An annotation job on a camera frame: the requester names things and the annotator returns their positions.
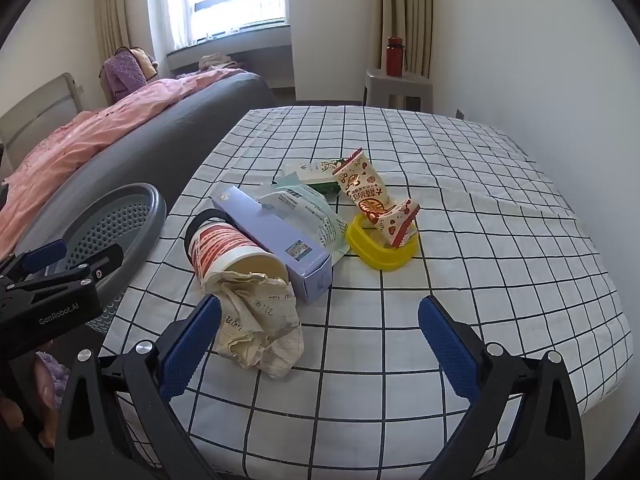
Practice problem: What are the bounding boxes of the red white snack wrapper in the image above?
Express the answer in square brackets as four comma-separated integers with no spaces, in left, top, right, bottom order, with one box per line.
[332,149,421,248]

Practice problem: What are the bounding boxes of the red print paper cup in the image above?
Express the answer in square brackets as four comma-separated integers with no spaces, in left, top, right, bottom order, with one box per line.
[184,211,291,296]

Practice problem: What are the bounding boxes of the beige clothes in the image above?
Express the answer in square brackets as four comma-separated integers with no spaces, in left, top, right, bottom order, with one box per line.
[198,52,241,72]

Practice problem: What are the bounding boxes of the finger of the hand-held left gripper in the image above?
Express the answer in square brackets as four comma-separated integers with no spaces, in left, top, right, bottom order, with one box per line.
[0,239,67,283]
[15,245,124,293]

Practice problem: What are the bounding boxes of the red water bottle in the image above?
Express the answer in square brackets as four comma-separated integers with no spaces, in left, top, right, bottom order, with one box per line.
[385,36,405,77]

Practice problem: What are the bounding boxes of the person's left hand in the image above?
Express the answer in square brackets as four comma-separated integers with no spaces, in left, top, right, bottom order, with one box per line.
[0,355,60,450]

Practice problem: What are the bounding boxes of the grey perforated basket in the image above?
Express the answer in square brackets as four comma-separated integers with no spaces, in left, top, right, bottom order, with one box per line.
[20,182,167,336]

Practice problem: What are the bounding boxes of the grey plastic stool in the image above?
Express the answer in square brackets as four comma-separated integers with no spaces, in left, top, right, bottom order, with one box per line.
[362,67,433,111]

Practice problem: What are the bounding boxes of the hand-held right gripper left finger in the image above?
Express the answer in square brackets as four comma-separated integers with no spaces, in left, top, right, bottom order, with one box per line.
[54,295,223,480]

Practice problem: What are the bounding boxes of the purple backpack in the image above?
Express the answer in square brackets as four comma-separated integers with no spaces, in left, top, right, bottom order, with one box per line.
[100,46,160,106]

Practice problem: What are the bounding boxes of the green white milk carton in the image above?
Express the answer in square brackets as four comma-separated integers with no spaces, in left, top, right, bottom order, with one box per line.
[285,157,346,201]

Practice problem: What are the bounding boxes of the white teal plastic packet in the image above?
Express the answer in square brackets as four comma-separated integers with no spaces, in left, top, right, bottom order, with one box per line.
[260,182,348,263]

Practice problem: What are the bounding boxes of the grey headboard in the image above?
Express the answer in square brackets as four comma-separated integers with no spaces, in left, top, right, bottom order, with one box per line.
[0,72,83,171]

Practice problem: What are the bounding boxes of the grey bed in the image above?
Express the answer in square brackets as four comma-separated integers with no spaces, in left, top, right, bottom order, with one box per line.
[15,71,278,271]

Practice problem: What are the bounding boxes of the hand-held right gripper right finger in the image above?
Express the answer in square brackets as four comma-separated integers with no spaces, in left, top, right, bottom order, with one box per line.
[417,295,586,480]

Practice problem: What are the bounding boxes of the yellow plastic ring lid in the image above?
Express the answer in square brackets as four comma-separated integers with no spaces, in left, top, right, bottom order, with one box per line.
[346,212,421,272]

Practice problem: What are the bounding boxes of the black white checkered cloth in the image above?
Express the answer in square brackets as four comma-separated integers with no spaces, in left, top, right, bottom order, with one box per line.
[97,105,633,480]

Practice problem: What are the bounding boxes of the white sheer curtain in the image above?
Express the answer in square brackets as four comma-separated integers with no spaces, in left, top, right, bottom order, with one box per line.
[147,0,196,53]

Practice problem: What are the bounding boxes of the purple cardboard box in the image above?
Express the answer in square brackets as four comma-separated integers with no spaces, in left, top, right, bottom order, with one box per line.
[211,185,334,305]

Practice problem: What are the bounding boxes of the pink blanket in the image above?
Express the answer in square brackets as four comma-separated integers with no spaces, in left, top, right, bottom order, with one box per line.
[0,67,241,261]

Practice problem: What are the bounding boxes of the purple fluffy cloth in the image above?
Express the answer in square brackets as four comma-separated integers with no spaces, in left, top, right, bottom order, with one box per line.
[37,351,71,386]

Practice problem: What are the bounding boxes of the grey window sill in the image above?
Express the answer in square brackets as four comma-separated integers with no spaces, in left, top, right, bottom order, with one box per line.
[166,25,293,73]

